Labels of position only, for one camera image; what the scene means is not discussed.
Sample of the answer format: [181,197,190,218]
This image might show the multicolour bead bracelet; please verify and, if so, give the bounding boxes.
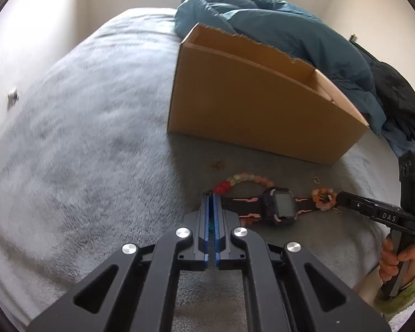
[212,172,276,196]

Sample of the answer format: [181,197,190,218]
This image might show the small pink bead bracelet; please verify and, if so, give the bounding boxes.
[311,186,338,211]

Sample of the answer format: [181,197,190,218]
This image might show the black smart watch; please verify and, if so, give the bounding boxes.
[220,187,319,226]

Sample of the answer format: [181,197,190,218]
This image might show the small gold earring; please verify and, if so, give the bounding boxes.
[333,207,343,215]

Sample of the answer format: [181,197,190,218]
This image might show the person's right hand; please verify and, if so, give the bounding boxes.
[378,238,415,288]

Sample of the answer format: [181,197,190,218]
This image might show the green knit sleeve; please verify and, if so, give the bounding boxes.
[374,279,415,318]

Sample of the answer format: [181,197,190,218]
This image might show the black clothing pile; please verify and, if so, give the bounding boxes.
[349,36,415,146]

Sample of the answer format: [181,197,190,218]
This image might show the grey bed blanket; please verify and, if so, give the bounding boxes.
[0,8,400,331]

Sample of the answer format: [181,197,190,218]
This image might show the brown cardboard box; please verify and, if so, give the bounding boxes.
[168,24,369,166]

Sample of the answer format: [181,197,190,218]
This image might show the teal duvet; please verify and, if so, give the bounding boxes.
[173,0,388,136]

